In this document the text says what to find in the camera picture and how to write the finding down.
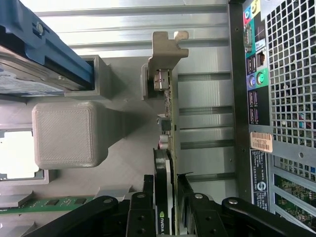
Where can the black open PC case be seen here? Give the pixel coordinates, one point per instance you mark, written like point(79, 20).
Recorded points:
point(237, 98)

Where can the hard disk blue caddy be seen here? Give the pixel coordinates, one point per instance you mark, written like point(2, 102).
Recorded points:
point(49, 44)

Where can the grey printed parts rack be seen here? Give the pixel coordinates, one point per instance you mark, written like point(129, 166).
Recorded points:
point(64, 135)

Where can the loose silver CPU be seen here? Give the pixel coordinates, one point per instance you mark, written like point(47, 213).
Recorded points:
point(17, 155)

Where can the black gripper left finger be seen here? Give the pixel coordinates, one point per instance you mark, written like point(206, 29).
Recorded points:
point(143, 217)

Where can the pink barcode sticker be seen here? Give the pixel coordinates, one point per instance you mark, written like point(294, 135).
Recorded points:
point(261, 142)

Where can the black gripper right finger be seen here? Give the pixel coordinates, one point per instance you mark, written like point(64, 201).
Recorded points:
point(207, 219)

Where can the loose green RAM stick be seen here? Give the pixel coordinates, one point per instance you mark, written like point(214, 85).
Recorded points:
point(49, 203)

